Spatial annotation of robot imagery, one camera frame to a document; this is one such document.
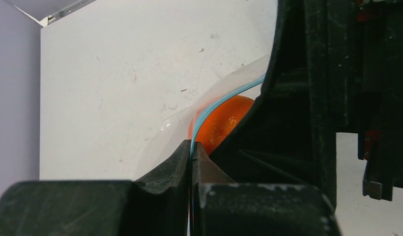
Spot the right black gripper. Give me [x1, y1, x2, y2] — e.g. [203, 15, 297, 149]
[210, 0, 403, 207]

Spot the aluminium frame rail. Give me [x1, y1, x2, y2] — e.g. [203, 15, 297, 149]
[47, 0, 96, 25]

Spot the orange fruit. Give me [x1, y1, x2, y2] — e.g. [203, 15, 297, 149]
[195, 95, 254, 155]

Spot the clear zip top bag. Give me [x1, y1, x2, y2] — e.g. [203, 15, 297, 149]
[132, 54, 270, 236]

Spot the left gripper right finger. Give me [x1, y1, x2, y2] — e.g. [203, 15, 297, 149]
[192, 142, 341, 236]

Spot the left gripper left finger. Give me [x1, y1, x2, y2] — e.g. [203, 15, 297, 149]
[0, 140, 190, 236]

